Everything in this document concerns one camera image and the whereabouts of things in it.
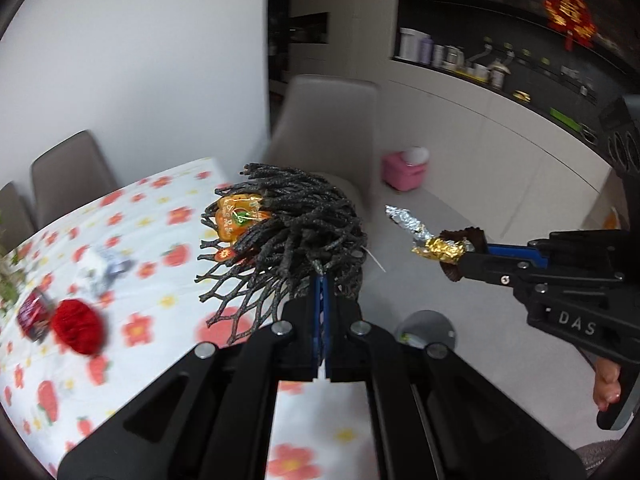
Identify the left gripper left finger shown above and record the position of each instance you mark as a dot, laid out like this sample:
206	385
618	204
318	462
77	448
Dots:
284	350

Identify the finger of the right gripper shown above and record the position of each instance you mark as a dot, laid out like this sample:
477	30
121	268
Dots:
510	250
504	270

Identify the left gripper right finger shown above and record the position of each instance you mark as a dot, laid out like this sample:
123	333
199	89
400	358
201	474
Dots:
355	350

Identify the gold silver foil wrapper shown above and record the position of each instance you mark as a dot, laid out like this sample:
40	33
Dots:
447	247

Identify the black foam net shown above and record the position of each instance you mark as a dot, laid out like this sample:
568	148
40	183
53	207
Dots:
314	229

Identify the orange white snack packet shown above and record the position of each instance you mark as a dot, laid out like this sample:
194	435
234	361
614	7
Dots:
233	216

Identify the white silver wrapper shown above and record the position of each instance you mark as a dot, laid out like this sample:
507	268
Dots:
99	268

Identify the red foam net ball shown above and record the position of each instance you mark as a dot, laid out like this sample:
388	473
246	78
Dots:
79	327

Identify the person's right hand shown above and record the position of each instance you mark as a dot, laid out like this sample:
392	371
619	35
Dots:
606	389

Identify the white kitchen counter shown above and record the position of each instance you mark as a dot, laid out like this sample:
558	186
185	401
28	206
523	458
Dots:
498	164

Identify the grey dining chair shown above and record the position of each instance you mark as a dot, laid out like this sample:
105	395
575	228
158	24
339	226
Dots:
16	224
71	174
327	127

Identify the red chinese knot decoration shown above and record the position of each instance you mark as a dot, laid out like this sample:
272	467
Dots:
573	19

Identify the white canister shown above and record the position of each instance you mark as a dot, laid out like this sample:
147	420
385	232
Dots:
415	46

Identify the red milk can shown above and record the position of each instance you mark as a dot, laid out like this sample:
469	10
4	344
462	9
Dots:
34	315

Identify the green vine plant in vase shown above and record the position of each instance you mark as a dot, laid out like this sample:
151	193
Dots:
13	275

